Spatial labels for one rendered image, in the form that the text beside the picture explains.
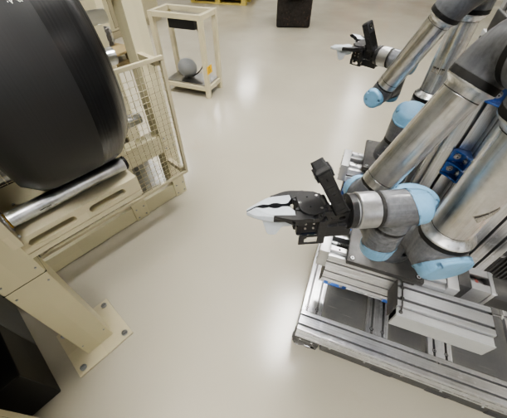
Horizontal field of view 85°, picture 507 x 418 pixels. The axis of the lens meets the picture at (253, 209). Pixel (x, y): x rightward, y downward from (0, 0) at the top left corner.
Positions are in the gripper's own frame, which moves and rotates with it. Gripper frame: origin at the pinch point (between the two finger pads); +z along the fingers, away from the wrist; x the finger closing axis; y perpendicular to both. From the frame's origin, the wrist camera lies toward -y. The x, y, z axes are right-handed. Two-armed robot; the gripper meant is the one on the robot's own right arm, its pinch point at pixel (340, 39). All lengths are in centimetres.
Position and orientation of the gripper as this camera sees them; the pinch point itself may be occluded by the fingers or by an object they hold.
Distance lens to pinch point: 150.9
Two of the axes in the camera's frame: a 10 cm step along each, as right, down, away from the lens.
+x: 7.2, -5.9, 3.7
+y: 1.0, 6.1, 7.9
